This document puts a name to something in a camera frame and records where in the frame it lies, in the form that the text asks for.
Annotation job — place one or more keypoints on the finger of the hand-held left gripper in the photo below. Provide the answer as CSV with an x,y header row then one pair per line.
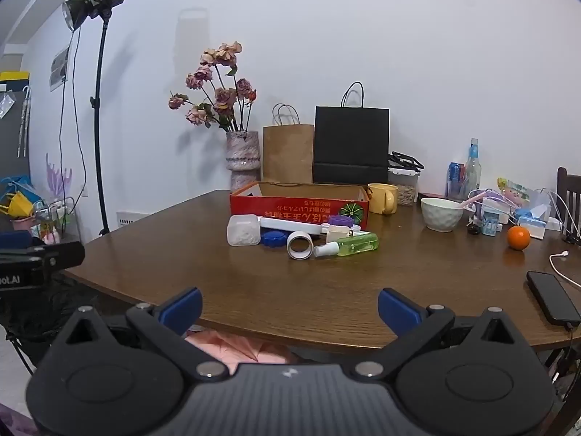
x,y
63,254
13,240

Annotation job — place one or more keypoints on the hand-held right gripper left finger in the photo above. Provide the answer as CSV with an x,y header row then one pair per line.
x,y
181,309

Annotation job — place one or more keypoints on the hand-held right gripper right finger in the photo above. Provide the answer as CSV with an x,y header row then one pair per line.
x,y
399,311

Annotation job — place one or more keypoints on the green spray bottle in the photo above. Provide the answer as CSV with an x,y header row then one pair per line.
x,y
358,244

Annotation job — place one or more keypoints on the translucent white plastic box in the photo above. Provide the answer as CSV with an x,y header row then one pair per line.
x,y
243,231

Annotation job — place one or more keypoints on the white spray bottle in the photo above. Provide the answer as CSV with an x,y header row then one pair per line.
x,y
337,234

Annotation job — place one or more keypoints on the purple plastic object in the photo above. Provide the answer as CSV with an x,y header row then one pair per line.
x,y
340,220

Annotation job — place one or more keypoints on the blue round lid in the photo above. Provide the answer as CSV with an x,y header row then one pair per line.
x,y
272,238

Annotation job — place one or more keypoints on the white tape roll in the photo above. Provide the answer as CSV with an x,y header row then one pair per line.
x,y
303,235

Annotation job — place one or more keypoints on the long white case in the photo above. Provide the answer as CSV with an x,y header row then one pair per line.
x,y
290,225

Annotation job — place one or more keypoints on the red cardboard box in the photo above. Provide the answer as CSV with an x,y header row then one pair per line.
x,y
290,206

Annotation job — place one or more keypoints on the yellow plastic object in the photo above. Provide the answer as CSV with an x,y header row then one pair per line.
x,y
18,206

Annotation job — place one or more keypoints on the black mesh fabric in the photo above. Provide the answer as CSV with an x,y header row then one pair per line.
x,y
27,327

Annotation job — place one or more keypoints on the pink clothing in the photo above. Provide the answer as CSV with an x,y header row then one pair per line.
x,y
236,347

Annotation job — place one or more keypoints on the dark panel yellow top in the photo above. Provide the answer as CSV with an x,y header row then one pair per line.
x,y
11,141

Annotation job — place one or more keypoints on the white ceramic bowl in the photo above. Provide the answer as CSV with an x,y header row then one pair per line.
x,y
440,218

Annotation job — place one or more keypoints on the small black object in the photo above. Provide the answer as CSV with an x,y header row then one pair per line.
x,y
474,230

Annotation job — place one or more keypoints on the yellow mug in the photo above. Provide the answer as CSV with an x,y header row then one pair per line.
x,y
379,197

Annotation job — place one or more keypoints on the clear container black lid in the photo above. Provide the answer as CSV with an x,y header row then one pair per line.
x,y
404,190

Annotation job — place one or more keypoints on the small blue yogurt cup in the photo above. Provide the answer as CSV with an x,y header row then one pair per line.
x,y
490,225

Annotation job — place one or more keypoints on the pink spoon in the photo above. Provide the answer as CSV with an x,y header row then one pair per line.
x,y
472,200

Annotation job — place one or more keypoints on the orange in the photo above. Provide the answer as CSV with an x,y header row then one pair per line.
x,y
518,237

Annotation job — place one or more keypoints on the blue soda can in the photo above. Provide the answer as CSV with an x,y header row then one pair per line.
x,y
455,177

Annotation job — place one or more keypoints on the black smartphone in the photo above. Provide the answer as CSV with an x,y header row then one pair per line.
x,y
551,297

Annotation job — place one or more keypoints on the clear glass bottle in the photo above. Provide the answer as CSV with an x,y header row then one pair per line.
x,y
472,172

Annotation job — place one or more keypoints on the blue white tissue box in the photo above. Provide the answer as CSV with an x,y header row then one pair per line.
x,y
533,227

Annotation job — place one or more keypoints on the pink speckled vase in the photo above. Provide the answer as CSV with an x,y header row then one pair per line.
x,y
243,159

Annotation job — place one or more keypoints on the colourful snack bag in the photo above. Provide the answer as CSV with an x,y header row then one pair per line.
x,y
513,188

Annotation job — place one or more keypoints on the black paper bag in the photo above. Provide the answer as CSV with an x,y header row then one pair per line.
x,y
352,145

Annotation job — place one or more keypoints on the clear plastic bag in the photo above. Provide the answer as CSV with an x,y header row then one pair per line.
x,y
540,202

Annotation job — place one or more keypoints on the brown paper bag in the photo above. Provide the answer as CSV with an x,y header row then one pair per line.
x,y
288,154

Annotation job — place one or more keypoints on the dark wooden chair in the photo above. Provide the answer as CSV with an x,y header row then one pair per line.
x,y
563,190

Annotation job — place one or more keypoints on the dried pink roses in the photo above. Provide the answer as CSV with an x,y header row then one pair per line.
x,y
224,97

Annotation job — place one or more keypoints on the wall poster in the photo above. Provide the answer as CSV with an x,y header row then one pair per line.
x,y
59,68

